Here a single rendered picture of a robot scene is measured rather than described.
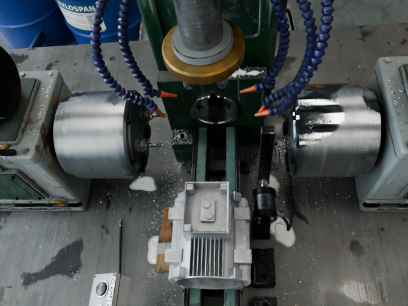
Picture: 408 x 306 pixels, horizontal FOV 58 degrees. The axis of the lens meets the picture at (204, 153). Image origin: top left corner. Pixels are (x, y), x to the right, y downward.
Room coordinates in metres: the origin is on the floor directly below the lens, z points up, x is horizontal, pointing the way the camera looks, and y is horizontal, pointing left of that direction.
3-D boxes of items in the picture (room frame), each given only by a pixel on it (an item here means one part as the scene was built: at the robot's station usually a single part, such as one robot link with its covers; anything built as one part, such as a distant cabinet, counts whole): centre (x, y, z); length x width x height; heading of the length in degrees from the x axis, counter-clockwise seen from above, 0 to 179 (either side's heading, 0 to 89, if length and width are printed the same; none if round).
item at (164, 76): (0.70, -0.07, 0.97); 0.30 x 0.11 x 0.34; 78
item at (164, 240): (0.36, 0.17, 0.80); 0.21 x 0.05 x 0.01; 170
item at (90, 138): (0.63, 0.31, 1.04); 0.37 x 0.25 x 0.25; 78
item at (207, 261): (0.26, 0.03, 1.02); 0.20 x 0.19 x 0.19; 168
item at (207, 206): (0.30, 0.02, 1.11); 0.12 x 0.11 x 0.07; 168
